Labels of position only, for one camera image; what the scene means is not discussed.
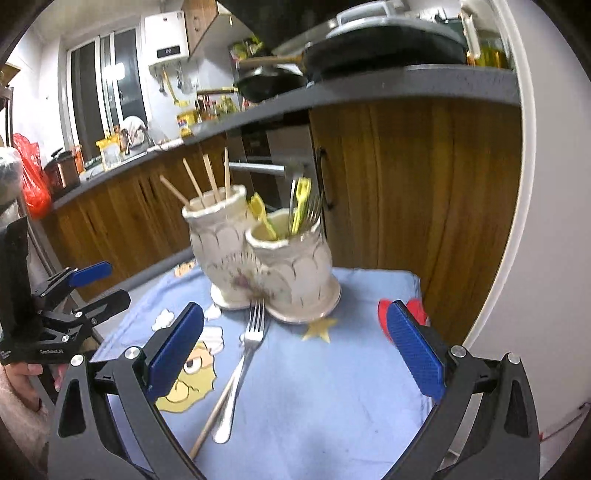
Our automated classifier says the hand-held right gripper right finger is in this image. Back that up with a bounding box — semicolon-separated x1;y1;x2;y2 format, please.
387;300;543;480

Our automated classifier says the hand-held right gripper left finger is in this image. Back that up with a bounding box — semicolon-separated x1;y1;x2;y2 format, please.
46;302;206;480

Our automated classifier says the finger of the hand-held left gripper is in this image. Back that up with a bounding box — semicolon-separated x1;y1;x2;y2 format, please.
41;288;132;343
30;261;114;308

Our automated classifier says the steel fork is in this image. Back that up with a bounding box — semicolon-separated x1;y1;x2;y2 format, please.
211;299;271;445
305;191;325;232

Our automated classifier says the cream ceramic double utensil holder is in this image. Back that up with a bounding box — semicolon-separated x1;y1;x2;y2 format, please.
181;185;342;324

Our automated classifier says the steel spoon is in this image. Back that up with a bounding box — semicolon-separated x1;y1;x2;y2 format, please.
287;178;298;237

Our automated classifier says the yellow long-handled toy shovel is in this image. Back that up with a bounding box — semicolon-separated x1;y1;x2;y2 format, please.
292;178;313;236

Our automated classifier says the person's left forearm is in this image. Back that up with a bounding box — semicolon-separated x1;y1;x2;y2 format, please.
0;383;51;467

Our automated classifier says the person's left hand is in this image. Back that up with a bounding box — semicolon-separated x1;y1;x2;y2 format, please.
7;362;68;407

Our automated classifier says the dark pressure cooker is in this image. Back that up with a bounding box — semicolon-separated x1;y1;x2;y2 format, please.
44;148;82;197

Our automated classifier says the red plastic bag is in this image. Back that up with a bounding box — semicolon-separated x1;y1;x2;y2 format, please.
13;133;52;220

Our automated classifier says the blue cartoon printed cloth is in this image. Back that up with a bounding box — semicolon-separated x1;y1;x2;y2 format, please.
92;263;435;480

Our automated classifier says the yellow packet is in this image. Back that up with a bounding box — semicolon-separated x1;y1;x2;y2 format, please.
96;138;122;169

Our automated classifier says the white cloth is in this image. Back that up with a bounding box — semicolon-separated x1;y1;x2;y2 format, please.
122;115;149;145

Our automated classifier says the stainless steel oven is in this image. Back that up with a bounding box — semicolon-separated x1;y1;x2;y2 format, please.
226;124;324;224

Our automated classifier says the white water heater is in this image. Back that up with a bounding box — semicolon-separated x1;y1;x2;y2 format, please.
143;11;191;71

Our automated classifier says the small black wok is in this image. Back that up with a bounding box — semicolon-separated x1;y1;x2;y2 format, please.
196;68;308;103

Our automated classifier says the grey kitchen countertop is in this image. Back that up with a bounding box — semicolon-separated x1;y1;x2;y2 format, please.
48;65;522;210

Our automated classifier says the large black frying pan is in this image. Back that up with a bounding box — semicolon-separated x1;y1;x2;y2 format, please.
238;30;468;80

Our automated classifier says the cooking oil bottle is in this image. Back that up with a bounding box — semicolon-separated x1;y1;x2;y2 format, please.
462;7;511;70

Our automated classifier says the steel oven handle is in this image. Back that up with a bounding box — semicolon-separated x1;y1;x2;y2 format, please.
228;161;297;179

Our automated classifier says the wooden wall cabinet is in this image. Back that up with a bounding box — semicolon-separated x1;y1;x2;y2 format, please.
182;0;221;57

